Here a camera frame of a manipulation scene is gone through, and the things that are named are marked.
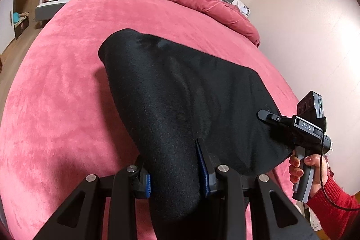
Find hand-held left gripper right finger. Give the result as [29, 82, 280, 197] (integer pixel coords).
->
[195, 138, 318, 240]

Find person's right forearm red sleeve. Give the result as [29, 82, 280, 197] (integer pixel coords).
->
[306, 177, 360, 240]

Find person's right hand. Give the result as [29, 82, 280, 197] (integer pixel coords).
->
[289, 154, 329, 197]

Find white flower-print panel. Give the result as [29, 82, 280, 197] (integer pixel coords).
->
[238, 0, 252, 18]

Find black pants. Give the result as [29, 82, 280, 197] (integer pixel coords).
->
[98, 29, 294, 225]

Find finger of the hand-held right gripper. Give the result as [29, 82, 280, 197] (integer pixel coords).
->
[257, 109, 282, 124]

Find pink fleece bed blanket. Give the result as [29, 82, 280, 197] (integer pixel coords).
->
[0, 0, 303, 240]

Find white grey bedside shelf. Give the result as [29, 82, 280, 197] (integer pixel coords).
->
[35, 0, 89, 22]

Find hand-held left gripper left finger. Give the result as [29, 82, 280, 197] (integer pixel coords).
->
[34, 156, 154, 240]

